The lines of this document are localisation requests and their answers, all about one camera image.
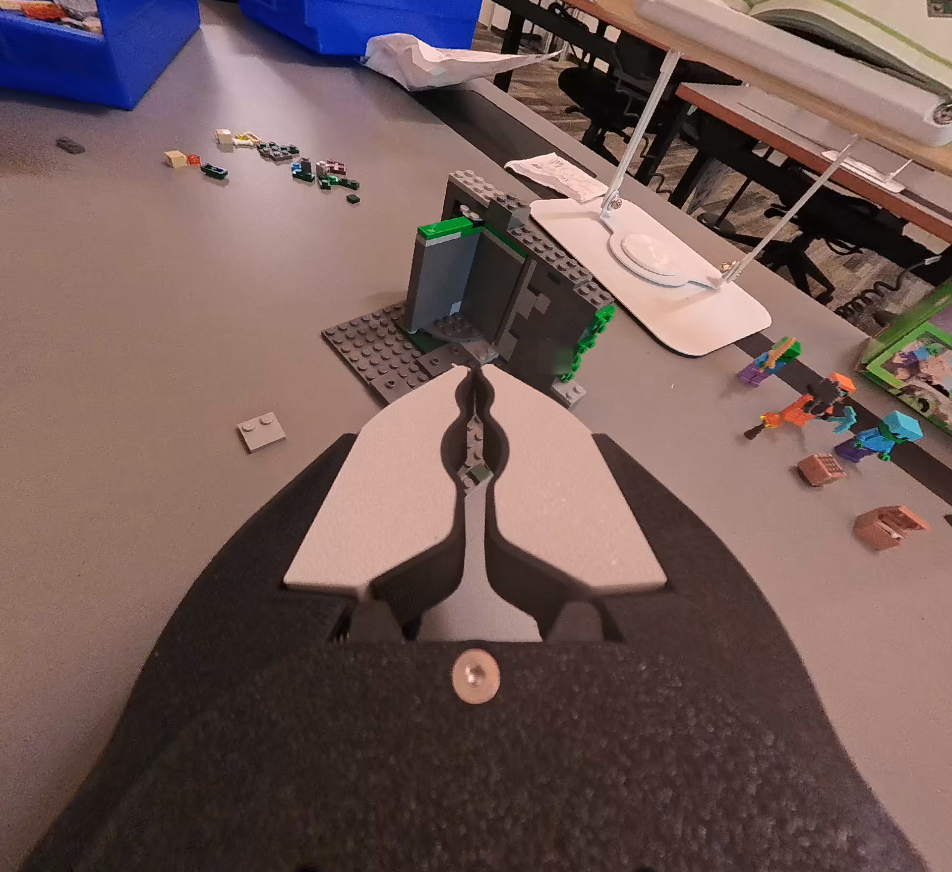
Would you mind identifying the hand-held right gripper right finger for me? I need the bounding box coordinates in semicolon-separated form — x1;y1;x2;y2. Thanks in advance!
479;365;668;637

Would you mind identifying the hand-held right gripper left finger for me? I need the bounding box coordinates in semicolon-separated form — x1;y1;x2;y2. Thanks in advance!
283;365;477;637

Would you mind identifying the thin dark grey brick strip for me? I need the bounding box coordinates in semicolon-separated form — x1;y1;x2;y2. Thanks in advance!
457;417;493;497

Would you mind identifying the light grey square brick plate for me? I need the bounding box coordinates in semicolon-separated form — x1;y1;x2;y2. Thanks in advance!
237;411;288;454

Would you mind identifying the grey desk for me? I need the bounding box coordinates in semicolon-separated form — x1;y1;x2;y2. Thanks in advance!
0;0;952;872

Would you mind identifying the grey and green brick building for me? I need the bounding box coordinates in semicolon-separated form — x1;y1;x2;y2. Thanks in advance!
321;172;618;408

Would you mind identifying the white book stand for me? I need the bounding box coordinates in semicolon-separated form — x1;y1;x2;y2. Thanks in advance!
528;0;952;356

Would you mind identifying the purple and green brick figure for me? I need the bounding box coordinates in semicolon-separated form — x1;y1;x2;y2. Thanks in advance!
738;337;803;388

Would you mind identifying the orange and black brick figure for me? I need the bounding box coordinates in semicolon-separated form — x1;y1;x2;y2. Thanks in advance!
744;372;858;442

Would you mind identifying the small brown brick block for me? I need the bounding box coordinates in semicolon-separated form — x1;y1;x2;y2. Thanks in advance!
797;453;847;488

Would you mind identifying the large brown brick block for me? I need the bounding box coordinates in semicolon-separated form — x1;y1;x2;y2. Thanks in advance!
854;505;931;552

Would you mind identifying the white paper slip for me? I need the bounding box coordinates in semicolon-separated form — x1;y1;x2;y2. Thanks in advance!
504;152;609;202

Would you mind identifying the teal and purple brick figure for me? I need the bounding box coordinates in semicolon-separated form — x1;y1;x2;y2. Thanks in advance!
833;411;925;463

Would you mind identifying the scatter of small loose bricks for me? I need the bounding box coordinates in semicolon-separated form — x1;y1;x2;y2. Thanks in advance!
164;128;363;206

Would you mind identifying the green printed cardboard box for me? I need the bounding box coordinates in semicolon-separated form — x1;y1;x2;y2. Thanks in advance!
857;299;952;434

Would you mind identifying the crumpled white paper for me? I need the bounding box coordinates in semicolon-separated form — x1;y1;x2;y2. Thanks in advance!
360;33;566;92

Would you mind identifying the blue storage bin with bricks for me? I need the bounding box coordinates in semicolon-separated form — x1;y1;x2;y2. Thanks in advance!
0;0;202;111

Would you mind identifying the pile of bricks in bin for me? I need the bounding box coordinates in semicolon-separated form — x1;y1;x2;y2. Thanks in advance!
0;0;105;36

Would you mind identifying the black coiled cable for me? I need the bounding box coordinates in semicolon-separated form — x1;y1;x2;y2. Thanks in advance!
836;255;952;317

